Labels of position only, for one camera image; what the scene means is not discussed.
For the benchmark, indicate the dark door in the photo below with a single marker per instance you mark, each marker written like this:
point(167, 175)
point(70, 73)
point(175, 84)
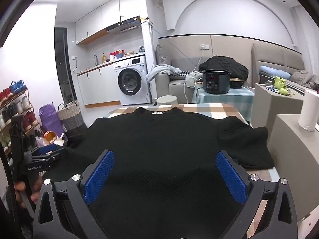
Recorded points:
point(63, 67)

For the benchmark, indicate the purple bag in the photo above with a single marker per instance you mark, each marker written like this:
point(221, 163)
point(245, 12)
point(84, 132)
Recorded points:
point(48, 119)

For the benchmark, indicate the beige padded headboard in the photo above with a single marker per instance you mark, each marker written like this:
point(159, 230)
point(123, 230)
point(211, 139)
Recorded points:
point(276, 57)

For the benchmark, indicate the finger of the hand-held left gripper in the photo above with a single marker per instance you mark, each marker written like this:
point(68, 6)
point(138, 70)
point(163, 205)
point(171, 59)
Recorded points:
point(53, 160)
point(51, 148)

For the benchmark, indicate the green toy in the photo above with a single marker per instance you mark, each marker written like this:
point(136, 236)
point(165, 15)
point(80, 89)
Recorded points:
point(280, 83)

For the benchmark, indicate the small grey cabinet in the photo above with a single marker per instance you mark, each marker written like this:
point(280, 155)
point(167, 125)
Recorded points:
point(274, 107)

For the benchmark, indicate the white paper towel roll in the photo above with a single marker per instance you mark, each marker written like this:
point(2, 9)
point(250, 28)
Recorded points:
point(309, 109)

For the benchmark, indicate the woven laundry basket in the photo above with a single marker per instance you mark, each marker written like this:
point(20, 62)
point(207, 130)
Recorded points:
point(71, 117)

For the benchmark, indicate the light grey blanket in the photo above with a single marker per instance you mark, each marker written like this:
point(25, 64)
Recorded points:
point(159, 71)

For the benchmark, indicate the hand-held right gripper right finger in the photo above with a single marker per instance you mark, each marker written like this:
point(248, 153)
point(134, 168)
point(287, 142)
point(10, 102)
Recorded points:
point(230, 179)

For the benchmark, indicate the white wall cabinets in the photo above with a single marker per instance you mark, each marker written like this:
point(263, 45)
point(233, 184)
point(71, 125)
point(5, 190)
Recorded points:
point(99, 17)

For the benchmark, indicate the orange bowl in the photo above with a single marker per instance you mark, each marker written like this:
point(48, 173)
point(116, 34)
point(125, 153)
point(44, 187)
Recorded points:
point(51, 136)

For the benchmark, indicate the small table with checked cloth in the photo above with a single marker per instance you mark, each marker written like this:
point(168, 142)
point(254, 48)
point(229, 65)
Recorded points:
point(224, 98)

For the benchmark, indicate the round grey stool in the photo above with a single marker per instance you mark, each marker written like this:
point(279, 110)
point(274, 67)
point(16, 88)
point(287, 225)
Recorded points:
point(167, 100)

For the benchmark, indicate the kitchen faucet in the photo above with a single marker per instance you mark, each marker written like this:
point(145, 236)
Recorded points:
point(96, 58)

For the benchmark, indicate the range hood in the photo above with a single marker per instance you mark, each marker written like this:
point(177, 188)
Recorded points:
point(124, 25)

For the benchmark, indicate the black knit sweater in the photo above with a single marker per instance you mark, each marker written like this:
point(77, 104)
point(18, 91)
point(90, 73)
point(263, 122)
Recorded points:
point(159, 142)

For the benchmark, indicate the yellow bottle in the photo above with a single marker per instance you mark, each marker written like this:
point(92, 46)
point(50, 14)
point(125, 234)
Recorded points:
point(104, 58)

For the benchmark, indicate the blue pillow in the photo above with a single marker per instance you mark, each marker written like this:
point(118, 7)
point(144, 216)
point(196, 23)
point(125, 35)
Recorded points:
point(274, 71)

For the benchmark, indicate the white wall socket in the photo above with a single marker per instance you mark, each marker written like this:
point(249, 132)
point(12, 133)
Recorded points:
point(204, 46)

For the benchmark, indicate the dark electric pressure cooker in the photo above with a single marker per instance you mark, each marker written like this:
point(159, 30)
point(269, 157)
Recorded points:
point(215, 82)

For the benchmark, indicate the checked tablecloth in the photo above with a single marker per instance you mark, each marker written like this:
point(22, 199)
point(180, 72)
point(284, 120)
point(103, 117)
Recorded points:
point(216, 108)

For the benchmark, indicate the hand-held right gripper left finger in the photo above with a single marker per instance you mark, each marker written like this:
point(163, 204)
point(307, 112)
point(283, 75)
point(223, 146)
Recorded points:
point(98, 176)

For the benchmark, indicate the shoe rack with shoes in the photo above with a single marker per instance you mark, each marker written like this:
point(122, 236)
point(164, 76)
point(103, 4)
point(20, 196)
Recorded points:
point(15, 104)

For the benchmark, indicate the person's left hand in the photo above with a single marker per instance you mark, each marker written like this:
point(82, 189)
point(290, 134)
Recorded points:
point(20, 189)

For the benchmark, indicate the white base cabinet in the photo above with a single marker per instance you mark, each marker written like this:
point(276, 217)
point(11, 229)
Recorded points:
point(99, 87)

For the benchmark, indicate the large grey cabinet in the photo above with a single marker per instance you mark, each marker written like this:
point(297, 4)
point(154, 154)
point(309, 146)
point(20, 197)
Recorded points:
point(294, 159)

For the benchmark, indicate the black knit garment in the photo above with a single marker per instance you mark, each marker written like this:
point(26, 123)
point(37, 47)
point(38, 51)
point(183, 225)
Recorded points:
point(224, 64)

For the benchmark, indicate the grey-brown bed blanket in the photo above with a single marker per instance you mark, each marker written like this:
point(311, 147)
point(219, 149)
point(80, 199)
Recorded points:
point(305, 78)

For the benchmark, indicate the white washing machine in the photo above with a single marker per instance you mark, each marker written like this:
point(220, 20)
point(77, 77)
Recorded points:
point(135, 63)

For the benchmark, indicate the red container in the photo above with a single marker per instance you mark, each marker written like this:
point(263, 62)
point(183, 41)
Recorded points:
point(116, 54)

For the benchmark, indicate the grey sofa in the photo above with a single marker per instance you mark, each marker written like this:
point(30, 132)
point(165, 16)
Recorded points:
point(174, 89)

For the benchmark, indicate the black pan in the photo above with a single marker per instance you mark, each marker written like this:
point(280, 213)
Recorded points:
point(236, 83)

